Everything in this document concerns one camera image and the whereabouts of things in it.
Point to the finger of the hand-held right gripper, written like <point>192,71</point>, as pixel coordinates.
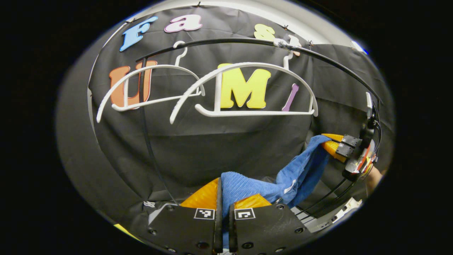
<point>348,140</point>
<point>341,151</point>

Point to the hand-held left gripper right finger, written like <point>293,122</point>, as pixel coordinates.
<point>231,230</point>

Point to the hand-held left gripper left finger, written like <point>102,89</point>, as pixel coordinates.
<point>218,219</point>

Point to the blue knit garment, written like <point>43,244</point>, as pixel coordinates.
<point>297,173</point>

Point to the white clothes hanger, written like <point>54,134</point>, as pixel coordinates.
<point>247,113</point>
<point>155,102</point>

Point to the black clothes rack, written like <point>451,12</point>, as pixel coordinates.
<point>230,40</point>

